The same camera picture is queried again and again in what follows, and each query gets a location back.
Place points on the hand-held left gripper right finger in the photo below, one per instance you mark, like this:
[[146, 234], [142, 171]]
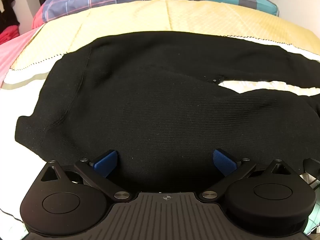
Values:
[[223, 161]]

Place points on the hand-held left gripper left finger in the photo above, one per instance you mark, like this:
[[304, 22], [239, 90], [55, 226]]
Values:
[[106, 161]]

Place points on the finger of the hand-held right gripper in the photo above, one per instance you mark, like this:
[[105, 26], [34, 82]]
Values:
[[312, 166]]

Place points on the pink striped cloth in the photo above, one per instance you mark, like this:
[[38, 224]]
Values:
[[12, 52]]

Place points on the red pink blanket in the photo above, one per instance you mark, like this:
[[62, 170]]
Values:
[[38, 17]]

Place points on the red clothing pile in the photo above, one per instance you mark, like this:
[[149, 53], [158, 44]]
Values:
[[8, 33]]

